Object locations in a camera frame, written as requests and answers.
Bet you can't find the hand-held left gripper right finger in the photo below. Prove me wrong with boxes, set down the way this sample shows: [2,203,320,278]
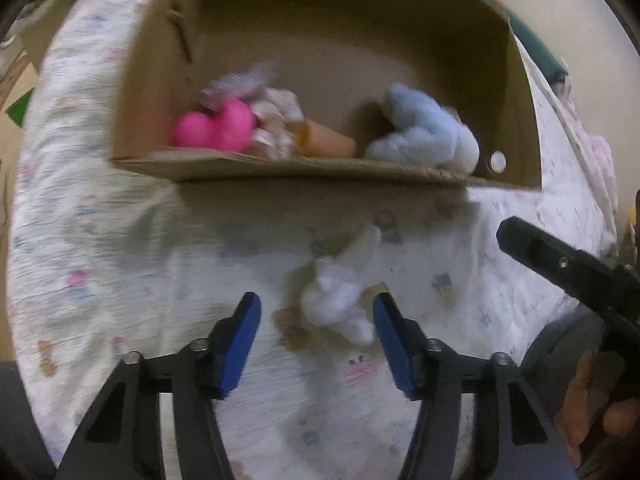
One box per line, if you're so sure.
[372,291,578,480]

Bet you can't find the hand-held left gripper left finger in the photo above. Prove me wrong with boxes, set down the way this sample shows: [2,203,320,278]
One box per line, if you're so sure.
[54,291,262,480]

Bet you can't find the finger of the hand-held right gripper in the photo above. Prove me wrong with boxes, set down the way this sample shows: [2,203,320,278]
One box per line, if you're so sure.
[496,216,632,312]

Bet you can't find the white fluffy plush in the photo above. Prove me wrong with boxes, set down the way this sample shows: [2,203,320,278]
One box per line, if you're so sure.
[300,225,385,347]

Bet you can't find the light blue fluffy plush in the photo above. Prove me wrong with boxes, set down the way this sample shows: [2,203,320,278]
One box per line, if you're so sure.
[364,82,481,171]

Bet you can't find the pink plush toy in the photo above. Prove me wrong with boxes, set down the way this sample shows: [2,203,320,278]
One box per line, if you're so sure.
[172,97,257,153]

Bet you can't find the clear packet with label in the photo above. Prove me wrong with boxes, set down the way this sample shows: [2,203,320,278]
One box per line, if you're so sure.
[202,62,279,111]

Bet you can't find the brown cardboard box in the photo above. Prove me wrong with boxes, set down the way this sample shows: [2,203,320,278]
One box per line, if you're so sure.
[107,0,543,192]

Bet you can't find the person's right hand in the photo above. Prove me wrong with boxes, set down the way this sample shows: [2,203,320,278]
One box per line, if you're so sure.
[555,350,640,467]

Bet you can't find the pink cloth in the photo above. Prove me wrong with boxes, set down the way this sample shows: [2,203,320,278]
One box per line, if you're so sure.
[550,80,619,211]

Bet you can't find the bed with printed white duvet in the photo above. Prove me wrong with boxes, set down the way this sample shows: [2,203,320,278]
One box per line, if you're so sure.
[5,0,621,480]

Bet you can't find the teal headboard pad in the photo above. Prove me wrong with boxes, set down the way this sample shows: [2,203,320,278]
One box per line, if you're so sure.
[450,0,569,84]

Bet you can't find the green floor mat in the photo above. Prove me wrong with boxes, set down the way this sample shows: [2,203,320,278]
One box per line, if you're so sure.
[4,87,36,129]

